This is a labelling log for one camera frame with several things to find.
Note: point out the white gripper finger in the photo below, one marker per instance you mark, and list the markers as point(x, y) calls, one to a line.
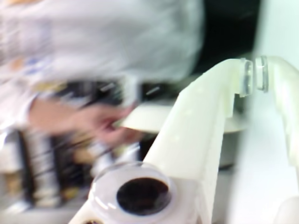
point(287, 93)
point(196, 130)

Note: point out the plastic googly eye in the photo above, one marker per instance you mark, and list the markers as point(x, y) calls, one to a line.
point(140, 193)

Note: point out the person bare hand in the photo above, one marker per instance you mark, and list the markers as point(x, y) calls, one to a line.
point(77, 121)

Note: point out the person gray shirt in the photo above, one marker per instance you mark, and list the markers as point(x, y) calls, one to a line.
point(93, 35)

